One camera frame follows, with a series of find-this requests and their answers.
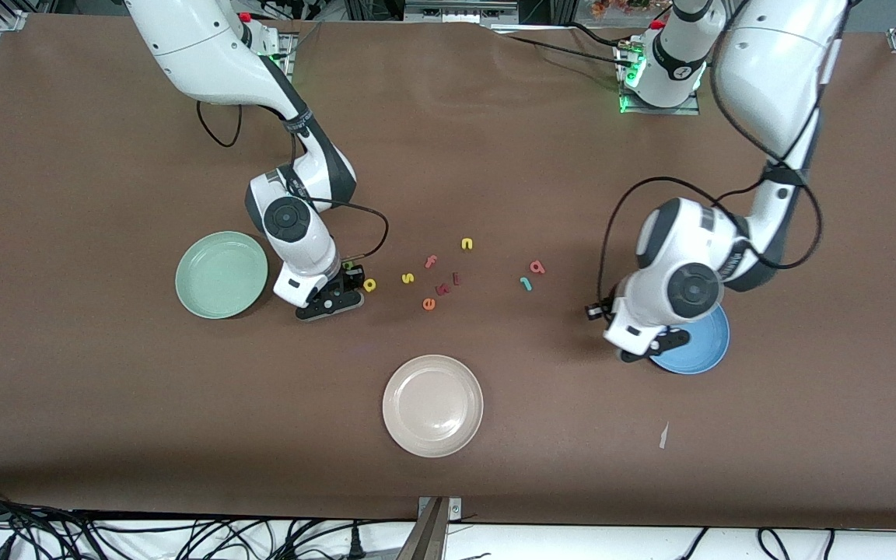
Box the blue plate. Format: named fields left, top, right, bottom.
left=649, top=302, right=730, bottom=375

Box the green plate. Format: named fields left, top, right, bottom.
left=175, top=231, right=269, bottom=320

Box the beige plate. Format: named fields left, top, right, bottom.
left=382, top=355, right=485, bottom=458

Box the brown table cover sheet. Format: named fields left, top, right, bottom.
left=0, top=14, right=896, bottom=531

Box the grey metal beam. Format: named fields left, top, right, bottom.
left=396, top=498, right=449, bottom=560

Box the orange decorative object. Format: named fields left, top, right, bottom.
left=592, top=0, right=670, bottom=16

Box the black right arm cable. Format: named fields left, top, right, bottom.
left=196, top=100, right=390, bottom=263

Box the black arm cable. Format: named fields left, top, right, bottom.
left=196, top=100, right=390, bottom=263
left=600, top=0, right=824, bottom=304

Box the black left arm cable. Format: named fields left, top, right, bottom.
left=600, top=0, right=824, bottom=304

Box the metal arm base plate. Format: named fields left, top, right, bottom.
left=261, top=31, right=295, bottom=82
left=618, top=43, right=702, bottom=116

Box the silver metal bracket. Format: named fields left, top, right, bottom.
left=418, top=496, right=463, bottom=523

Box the black base cable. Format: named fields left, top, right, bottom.
left=565, top=22, right=621, bottom=47
left=495, top=33, right=629, bottom=66

